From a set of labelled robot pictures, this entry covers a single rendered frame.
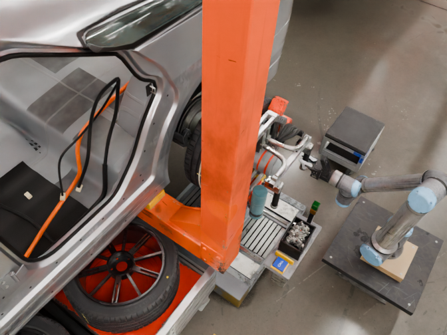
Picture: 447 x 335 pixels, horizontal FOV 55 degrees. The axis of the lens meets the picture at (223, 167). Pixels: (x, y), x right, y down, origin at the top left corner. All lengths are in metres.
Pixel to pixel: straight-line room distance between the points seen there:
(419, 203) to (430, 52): 3.25
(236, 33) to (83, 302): 1.72
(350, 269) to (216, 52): 1.89
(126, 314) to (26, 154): 1.06
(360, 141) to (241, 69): 2.27
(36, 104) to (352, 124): 2.30
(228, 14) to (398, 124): 3.17
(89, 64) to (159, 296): 1.44
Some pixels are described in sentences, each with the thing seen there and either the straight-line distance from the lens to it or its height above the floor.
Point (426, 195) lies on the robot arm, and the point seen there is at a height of 1.19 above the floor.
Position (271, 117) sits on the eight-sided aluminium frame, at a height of 1.11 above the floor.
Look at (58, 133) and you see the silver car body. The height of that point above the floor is 0.99.
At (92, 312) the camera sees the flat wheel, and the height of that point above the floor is 0.50.
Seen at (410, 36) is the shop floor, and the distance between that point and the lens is 5.39.
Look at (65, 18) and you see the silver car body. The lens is 1.62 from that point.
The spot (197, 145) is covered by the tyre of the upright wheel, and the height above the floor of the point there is 1.04.
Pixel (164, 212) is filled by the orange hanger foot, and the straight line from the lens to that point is 2.44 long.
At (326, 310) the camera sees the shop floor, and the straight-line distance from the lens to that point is 3.02.
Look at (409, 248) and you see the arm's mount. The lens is 3.00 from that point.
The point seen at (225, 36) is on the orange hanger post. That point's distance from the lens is 1.25.
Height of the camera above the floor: 2.75
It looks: 52 degrees down
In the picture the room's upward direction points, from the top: 4 degrees clockwise
